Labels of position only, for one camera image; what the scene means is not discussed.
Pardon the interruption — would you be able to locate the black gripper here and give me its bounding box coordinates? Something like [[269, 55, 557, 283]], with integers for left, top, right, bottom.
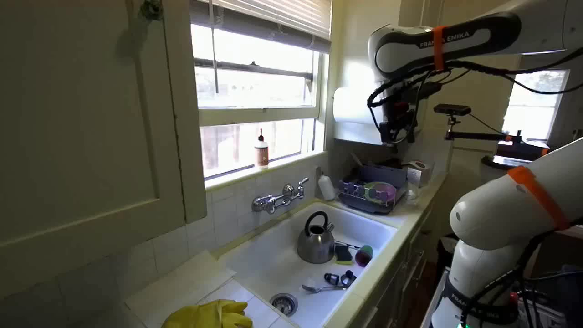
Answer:
[[379, 97, 422, 147]]

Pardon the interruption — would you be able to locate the white sink basin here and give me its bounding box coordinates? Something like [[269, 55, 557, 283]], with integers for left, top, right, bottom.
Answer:
[[216, 203, 400, 328]]

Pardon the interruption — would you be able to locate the metal sink drain hole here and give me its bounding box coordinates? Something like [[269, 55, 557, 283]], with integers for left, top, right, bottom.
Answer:
[[269, 292, 300, 320]]

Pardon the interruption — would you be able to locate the dish drying rack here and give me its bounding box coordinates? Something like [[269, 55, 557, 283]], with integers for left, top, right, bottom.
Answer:
[[337, 163, 409, 218]]

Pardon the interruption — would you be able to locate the white pump bottle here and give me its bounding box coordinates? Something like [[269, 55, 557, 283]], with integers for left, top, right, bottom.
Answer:
[[317, 174, 337, 203]]

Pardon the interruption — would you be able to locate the small background window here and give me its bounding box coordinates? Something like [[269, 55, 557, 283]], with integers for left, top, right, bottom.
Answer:
[[499, 68, 572, 143]]

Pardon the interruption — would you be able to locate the purple cup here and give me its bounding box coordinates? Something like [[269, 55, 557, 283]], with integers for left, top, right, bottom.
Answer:
[[353, 245, 375, 270]]

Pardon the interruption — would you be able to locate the brown label soap pump bottle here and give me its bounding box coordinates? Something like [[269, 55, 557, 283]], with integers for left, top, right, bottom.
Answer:
[[253, 128, 271, 170]]

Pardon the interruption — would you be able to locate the dark sponge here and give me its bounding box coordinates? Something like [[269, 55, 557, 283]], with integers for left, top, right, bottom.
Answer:
[[333, 243, 355, 265]]

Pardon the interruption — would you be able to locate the window blind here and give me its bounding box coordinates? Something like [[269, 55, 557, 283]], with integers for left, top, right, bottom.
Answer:
[[189, 0, 335, 55]]

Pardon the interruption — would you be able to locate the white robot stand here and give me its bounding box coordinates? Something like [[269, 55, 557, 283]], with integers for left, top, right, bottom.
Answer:
[[420, 267, 583, 328]]

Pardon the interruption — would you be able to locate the white cutting board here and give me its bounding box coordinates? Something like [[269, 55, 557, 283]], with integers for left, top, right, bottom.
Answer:
[[123, 250, 236, 328]]

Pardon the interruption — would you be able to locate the cream cabinet door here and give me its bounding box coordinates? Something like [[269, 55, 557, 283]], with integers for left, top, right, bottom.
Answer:
[[0, 0, 209, 301]]

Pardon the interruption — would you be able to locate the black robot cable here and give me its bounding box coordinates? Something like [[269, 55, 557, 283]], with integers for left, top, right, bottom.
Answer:
[[366, 46, 583, 145]]

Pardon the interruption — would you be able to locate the kitchen window frame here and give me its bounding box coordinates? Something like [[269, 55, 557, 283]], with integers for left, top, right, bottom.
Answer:
[[189, 24, 333, 190]]

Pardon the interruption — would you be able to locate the chrome wall faucet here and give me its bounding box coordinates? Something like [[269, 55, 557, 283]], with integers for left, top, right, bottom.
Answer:
[[251, 176, 311, 216]]

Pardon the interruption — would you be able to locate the steel kettle with black handle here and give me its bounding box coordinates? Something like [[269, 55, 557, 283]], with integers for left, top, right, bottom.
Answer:
[[295, 210, 337, 267]]

